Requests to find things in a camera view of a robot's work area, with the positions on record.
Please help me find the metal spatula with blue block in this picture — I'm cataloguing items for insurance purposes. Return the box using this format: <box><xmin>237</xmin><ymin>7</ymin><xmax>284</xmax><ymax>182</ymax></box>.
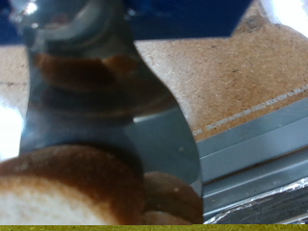
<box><xmin>0</xmin><ymin>0</ymin><xmax>254</xmax><ymax>196</ymax></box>

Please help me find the glass oven door with handle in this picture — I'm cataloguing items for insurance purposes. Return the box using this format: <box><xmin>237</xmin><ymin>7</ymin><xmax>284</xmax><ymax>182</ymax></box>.
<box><xmin>133</xmin><ymin>0</ymin><xmax>308</xmax><ymax>162</ymax></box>

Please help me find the white bread slice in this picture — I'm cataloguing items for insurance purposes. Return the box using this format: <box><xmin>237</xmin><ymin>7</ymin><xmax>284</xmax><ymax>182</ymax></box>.
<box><xmin>0</xmin><ymin>143</ymin><xmax>205</xmax><ymax>225</ymax></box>

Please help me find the silver toaster oven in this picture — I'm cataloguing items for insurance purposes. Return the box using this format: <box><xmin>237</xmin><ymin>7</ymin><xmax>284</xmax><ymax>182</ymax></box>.
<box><xmin>200</xmin><ymin>147</ymin><xmax>308</xmax><ymax>225</ymax></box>

